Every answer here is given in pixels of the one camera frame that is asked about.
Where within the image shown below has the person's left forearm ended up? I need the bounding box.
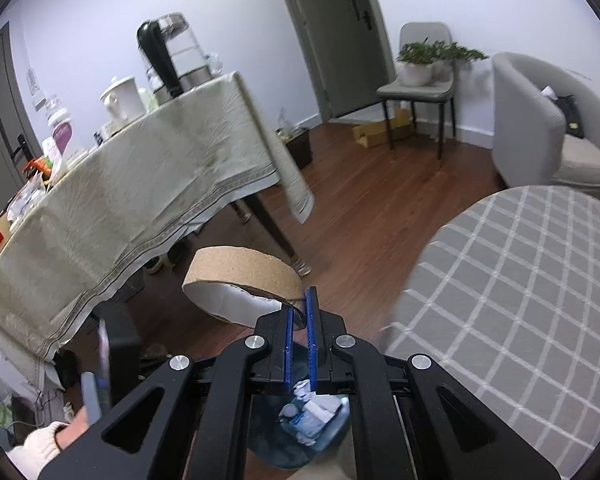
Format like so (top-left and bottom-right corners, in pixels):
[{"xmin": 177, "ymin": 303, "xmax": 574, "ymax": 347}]
[{"xmin": 7, "ymin": 407, "xmax": 88, "ymax": 478}]

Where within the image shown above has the grey armchair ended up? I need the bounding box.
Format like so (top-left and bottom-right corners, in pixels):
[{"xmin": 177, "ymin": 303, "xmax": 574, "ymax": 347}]
[{"xmin": 491, "ymin": 52, "xmax": 600, "ymax": 201}]

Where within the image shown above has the white cardboard box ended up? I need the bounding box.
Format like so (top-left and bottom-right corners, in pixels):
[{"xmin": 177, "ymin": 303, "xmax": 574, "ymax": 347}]
[{"xmin": 310, "ymin": 395, "xmax": 348, "ymax": 423}]

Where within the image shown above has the dark blue trash bin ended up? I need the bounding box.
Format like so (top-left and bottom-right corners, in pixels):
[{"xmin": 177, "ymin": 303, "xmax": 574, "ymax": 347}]
[{"xmin": 247, "ymin": 392, "xmax": 353, "ymax": 470}]

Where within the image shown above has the black bag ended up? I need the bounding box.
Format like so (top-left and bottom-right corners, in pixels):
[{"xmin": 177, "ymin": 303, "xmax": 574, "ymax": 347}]
[{"xmin": 554, "ymin": 95, "xmax": 586, "ymax": 138}]

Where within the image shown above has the glass electric kettle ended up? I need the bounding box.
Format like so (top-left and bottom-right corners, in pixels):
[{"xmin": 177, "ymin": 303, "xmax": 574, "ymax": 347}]
[{"xmin": 136, "ymin": 12, "xmax": 215, "ymax": 101}]

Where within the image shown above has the grey side door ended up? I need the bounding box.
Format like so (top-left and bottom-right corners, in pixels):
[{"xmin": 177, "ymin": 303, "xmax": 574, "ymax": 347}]
[{"xmin": 0, "ymin": 22, "xmax": 31, "ymax": 201}]

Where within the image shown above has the black basket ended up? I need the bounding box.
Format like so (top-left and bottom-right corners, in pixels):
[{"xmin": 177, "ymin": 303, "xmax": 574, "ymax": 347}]
[{"xmin": 276, "ymin": 110, "xmax": 313, "ymax": 170}]

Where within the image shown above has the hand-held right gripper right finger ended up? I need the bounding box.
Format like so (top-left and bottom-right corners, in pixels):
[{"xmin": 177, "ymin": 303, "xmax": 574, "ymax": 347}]
[{"xmin": 305, "ymin": 287, "xmax": 563, "ymax": 480}]

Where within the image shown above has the beige tablecloth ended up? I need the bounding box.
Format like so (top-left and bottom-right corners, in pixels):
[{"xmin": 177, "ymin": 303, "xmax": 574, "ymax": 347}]
[{"xmin": 0, "ymin": 71, "xmax": 315, "ymax": 386}]

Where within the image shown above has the grey checked tablecloth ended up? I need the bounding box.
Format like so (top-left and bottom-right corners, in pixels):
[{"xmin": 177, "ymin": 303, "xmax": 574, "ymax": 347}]
[{"xmin": 380, "ymin": 185, "xmax": 600, "ymax": 480}]

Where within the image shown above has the flat cardboard box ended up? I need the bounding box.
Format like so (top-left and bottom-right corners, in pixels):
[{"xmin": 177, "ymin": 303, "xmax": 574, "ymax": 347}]
[{"xmin": 351, "ymin": 108, "xmax": 414, "ymax": 148}]

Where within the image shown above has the white ceramic pot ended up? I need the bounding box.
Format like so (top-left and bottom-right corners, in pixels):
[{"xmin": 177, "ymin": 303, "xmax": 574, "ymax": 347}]
[{"xmin": 100, "ymin": 76, "xmax": 146, "ymax": 122}]

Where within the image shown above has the dark wooden table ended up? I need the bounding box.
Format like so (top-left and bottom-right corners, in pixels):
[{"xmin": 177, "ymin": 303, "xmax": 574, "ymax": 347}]
[{"xmin": 232, "ymin": 192, "xmax": 298, "ymax": 266}]

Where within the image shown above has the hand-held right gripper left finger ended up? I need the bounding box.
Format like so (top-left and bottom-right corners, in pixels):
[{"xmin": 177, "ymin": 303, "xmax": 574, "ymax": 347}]
[{"xmin": 37, "ymin": 305, "xmax": 296, "ymax": 480}]

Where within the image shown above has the potted plant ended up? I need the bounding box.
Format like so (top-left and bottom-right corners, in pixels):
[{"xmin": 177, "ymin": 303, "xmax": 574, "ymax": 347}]
[{"xmin": 395, "ymin": 40, "xmax": 490, "ymax": 87}]

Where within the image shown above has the brown cardboard ring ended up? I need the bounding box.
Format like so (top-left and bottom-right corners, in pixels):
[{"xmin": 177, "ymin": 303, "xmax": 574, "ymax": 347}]
[{"xmin": 181, "ymin": 245, "xmax": 306, "ymax": 326}]

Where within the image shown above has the grey chair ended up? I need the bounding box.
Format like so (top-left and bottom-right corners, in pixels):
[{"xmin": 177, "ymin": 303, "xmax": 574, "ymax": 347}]
[{"xmin": 376, "ymin": 21, "xmax": 458, "ymax": 160}]

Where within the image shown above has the plastic jar with purple label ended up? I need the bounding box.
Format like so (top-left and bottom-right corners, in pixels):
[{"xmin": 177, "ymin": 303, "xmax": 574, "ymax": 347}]
[{"xmin": 46, "ymin": 95, "xmax": 75, "ymax": 158}]

